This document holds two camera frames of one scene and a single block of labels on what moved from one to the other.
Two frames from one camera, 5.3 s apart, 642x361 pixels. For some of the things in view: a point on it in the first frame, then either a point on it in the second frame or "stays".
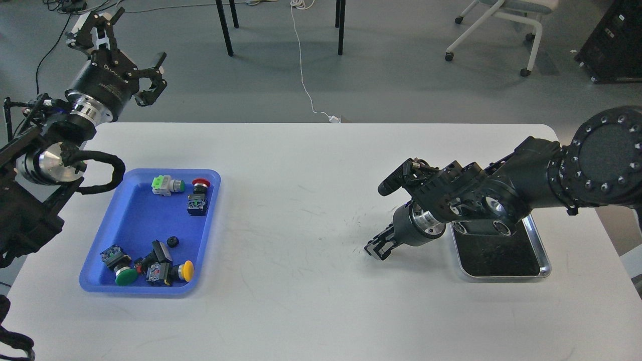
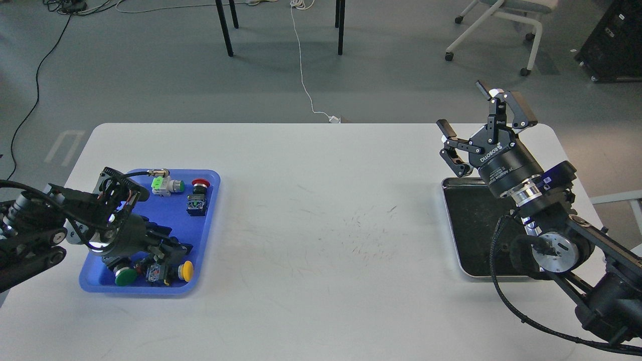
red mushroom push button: (197, 202) stays
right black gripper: (412, 226) to (494, 149)
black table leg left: (223, 21) stays
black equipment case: (613, 52) stays
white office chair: (532, 10) stays
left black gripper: (103, 88) to (133, 237)
